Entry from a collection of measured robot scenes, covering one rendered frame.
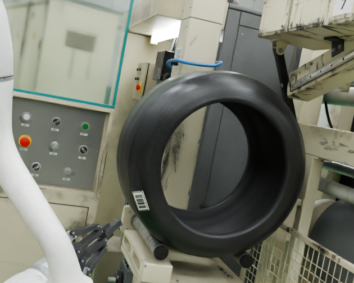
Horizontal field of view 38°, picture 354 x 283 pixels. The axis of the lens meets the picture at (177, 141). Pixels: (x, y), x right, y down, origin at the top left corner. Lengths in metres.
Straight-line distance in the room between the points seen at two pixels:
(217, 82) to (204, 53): 0.41
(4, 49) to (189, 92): 0.62
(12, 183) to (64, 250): 0.16
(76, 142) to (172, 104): 0.82
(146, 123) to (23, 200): 0.55
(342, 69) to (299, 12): 0.22
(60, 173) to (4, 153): 1.19
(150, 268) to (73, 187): 0.77
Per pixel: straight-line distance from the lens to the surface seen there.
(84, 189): 2.22
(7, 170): 1.02
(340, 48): 1.68
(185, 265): 1.78
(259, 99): 1.52
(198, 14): 1.88
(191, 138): 1.87
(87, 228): 1.29
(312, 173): 2.04
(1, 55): 0.99
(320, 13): 1.57
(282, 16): 1.78
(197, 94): 1.45
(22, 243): 2.21
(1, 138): 1.02
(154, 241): 1.58
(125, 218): 1.85
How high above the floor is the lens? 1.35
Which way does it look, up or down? 4 degrees down
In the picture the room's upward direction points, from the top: 11 degrees clockwise
